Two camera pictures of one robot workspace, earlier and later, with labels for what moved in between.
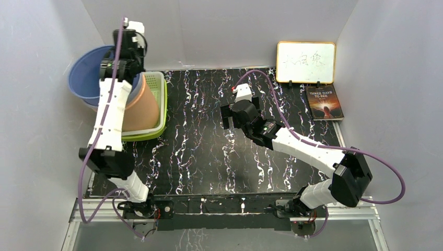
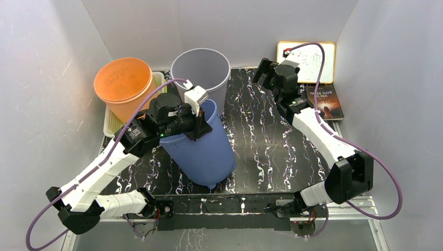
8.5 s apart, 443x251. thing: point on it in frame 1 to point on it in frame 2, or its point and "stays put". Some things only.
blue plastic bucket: (84, 74) to (209, 160)
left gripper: (141, 52) to (200, 125)
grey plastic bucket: (94, 101) to (207, 68)
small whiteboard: (305, 62) stays put
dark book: (324, 102) stays put
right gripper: (227, 112) to (266, 67)
